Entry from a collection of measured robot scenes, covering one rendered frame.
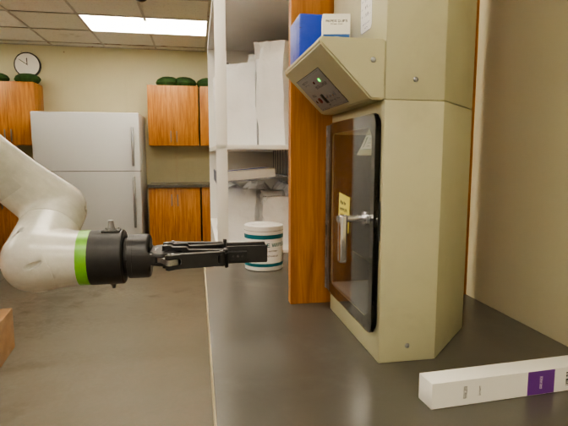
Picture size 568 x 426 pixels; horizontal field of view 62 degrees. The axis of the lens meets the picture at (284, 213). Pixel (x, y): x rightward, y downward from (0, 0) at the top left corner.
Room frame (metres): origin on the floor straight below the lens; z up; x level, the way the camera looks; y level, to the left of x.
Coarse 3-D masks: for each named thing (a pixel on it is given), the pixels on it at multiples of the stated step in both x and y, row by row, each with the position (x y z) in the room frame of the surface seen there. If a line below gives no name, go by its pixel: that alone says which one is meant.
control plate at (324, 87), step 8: (312, 72) 0.94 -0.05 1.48; (320, 72) 0.91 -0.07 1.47; (304, 80) 1.02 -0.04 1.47; (312, 80) 0.98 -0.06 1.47; (328, 80) 0.91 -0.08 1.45; (304, 88) 1.07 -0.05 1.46; (312, 88) 1.02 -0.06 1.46; (320, 88) 0.98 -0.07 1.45; (328, 88) 0.94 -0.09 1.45; (336, 88) 0.91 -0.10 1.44; (312, 96) 1.07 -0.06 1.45; (320, 96) 1.02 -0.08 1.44; (336, 96) 0.94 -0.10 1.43; (344, 96) 0.91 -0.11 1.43; (320, 104) 1.07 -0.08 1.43; (328, 104) 1.02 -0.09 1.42; (336, 104) 0.98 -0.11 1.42
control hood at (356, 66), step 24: (312, 48) 0.86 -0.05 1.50; (336, 48) 0.81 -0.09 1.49; (360, 48) 0.81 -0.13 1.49; (384, 48) 0.82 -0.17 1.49; (288, 72) 1.08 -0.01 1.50; (336, 72) 0.84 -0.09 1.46; (360, 72) 0.81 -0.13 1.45; (384, 72) 0.82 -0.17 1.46; (360, 96) 0.85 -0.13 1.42; (384, 96) 0.82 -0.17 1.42
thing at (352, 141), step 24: (360, 120) 0.90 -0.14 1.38; (336, 144) 1.06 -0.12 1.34; (360, 144) 0.90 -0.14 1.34; (336, 168) 1.05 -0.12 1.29; (360, 168) 0.90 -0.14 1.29; (336, 192) 1.05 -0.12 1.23; (360, 192) 0.90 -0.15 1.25; (336, 240) 1.05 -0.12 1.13; (360, 240) 0.89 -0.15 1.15; (336, 264) 1.04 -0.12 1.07; (360, 264) 0.89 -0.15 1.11; (336, 288) 1.04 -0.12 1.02; (360, 288) 0.88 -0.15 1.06; (360, 312) 0.88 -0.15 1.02
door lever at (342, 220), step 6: (336, 216) 0.86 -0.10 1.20; (342, 216) 0.85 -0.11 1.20; (348, 216) 0.86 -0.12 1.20; (354, 216) 0.86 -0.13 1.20; (360, 216) 0.86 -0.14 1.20; (366, 216) 0.86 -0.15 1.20; (342, 222) 0.85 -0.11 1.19; (366, 222) 0.86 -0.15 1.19; (342, 228) 0.85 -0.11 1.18; (342, 234) 0.85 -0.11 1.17; (342, 240) 0.85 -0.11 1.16; (342, 246) 0.86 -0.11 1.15; (342, 252) 0.86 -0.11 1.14; (342, 258) 0.86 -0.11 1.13
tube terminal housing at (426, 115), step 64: (384, 0) 0.83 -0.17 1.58; (448, 0) 0.84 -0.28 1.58; (448, 64) 0.85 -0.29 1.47; (384, 128) 0.82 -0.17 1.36; (448, 128) 0.86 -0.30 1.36; (384, 192) 0.82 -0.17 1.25; (448, 192) 0.88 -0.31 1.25; (384, 256) 0.82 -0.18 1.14; (448, 256) 0.89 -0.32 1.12; (384, 320) 0.82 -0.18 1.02; (448, 320) 0.91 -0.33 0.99
